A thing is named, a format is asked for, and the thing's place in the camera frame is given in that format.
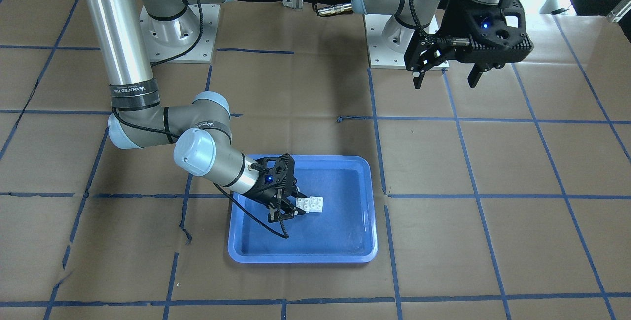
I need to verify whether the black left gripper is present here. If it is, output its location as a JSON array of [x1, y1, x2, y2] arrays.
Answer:
[[404, 0, 534, 89]]

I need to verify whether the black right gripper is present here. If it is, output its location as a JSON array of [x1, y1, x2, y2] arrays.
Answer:
[[243, 153, 308, 223]]

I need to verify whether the white square building block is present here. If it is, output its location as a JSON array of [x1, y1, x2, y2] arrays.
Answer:
[[295, 197, 314, 213]]

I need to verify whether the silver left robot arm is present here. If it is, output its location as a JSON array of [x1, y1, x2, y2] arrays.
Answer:
[[317, 0, 533, 89]]

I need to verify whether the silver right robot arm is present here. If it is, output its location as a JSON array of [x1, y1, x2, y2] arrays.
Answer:
[[86, 0, 305, 221]]

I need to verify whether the blue plastic tray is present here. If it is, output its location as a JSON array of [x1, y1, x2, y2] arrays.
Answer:
[[227, 155, 378, 263]]

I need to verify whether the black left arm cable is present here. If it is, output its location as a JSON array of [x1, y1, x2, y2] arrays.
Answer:
[[407, 0, 471, 47]]

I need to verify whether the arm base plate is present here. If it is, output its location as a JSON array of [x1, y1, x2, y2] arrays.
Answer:
[[364, 14, 413, 69], [140, 4, 221, 64]]

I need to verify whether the metal cable connector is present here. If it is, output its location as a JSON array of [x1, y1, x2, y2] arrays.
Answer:
[[313, 3, 353, 17]]

